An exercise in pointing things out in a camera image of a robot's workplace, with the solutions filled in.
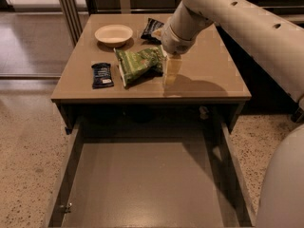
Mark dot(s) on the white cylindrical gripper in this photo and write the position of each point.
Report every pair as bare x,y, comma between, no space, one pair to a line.
175,43

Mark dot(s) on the green jalapeno chip bag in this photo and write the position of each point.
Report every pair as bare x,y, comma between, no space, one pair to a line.
133,65

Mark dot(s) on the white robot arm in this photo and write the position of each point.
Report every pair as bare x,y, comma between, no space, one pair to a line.
277,45

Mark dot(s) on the dark blue chip bag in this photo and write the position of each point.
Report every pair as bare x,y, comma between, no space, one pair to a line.
152,31

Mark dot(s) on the tan cabinet with top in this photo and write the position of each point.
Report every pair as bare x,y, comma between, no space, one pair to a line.
207,76

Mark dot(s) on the open grey top drawer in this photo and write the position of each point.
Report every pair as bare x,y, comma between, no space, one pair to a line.
150,175

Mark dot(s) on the white paper bowl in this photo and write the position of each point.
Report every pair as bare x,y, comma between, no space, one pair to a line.
114,36

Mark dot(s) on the small dark blue snack bar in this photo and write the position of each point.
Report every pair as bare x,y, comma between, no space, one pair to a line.
102,75

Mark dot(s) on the metal window frame post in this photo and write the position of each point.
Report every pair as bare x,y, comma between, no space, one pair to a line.
73,22

